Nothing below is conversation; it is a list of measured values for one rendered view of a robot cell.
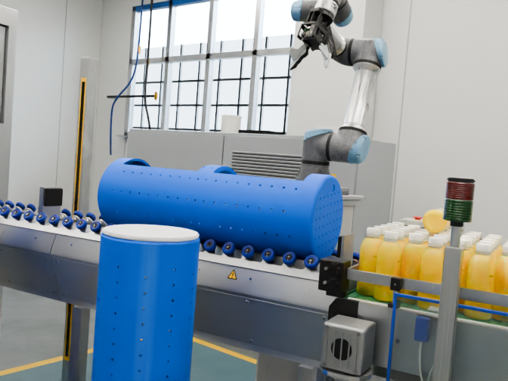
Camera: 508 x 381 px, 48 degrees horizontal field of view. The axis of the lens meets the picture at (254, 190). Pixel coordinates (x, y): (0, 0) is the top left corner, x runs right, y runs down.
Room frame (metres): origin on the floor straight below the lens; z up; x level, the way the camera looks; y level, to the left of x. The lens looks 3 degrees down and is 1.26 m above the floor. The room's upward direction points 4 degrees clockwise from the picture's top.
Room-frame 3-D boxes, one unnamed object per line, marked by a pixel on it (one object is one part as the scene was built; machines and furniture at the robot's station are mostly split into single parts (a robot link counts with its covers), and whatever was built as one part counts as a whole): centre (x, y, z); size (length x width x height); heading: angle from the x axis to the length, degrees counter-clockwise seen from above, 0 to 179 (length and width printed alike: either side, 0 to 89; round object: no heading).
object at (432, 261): (1.53, -0.50, 0.99); 0.07 x 0.07 x 0.18
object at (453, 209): (1.31, -0.47, 1.18); 0.06 x 0.06 x 0.05
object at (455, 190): (1.31, -0.47, 1.23); 0.06 x 0.06 x 0.04
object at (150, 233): (1.65, 0.29, 1.03); 0.28 x 0.28 x 0.01
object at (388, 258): (1.59, -0.39, 0.99); 0.07 x 0.07 x 0.18
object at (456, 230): (1.31, -0.47, 1.18); 0.06 x 0.06 x 0.16
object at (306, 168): (2.35, -0.24, 1.23); 0.15 x 0.15 x 0.10
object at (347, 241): (1.81, -0.31, 0.99); 0.10 x 0.02 x 0.12; 152
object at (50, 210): (2.44, 0.87, 1.00); 0.10 x 0.04 x 0.15; 152
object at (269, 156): (4.26, 0.09, 0.72); 2.15 x 0.54 x 1.45; 51
